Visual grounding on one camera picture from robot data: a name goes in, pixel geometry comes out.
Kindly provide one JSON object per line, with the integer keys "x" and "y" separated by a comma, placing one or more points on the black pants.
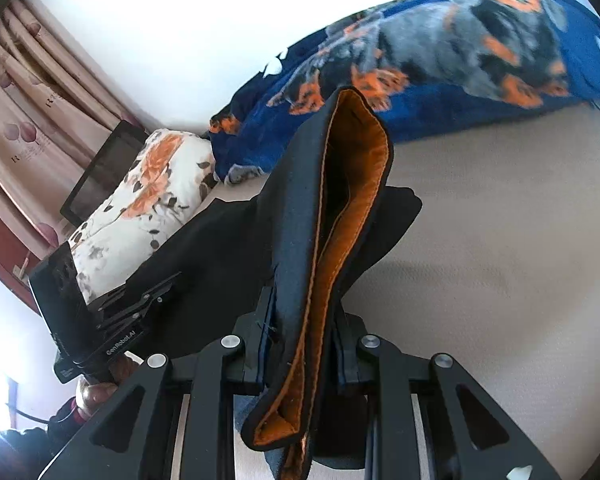
{"x": 300, "y": 210}

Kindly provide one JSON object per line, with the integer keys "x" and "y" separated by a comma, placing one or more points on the person's left forearm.
{"x": 40, "y": 445}

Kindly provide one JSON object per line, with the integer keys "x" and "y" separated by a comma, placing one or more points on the beige mattress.
{"x": 505, "y": 260}

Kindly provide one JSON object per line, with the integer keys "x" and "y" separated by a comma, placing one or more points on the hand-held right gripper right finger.
{"x": 410, "y": 380}

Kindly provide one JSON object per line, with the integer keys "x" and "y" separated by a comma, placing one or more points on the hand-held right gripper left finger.
{"x": 205, "y": 375}

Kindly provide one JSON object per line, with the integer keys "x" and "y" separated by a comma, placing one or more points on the floral white pillow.
{"x": 145, "y": 200}

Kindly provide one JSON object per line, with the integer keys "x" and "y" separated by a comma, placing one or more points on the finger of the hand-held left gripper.
{"x": 161, "y": 296}
{"x": 152, "y": 285}

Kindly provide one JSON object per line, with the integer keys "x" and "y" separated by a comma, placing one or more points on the black flat screen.
{"x": 105, "y": 170}

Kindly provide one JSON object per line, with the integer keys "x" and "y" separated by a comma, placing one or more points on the pink patterned curtain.
{"x": 35, "y": 125}

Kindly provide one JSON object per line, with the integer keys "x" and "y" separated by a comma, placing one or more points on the person's left hand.
{"x": 100, "y": 390}

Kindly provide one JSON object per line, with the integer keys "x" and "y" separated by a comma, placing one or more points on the blue dog-print blanket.
{"x": 430, "y": 105}

